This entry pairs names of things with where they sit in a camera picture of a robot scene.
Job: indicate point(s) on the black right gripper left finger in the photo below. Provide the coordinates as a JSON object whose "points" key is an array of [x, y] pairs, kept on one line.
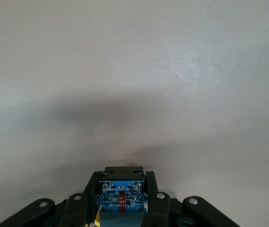
{"points": [[77, 208]]}

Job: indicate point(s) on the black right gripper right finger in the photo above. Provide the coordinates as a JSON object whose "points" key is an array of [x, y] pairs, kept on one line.
{"points": [[163, 210]]}

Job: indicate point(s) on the green push button switch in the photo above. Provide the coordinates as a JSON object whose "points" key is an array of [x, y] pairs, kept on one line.
{"points": [[122, 189]]}

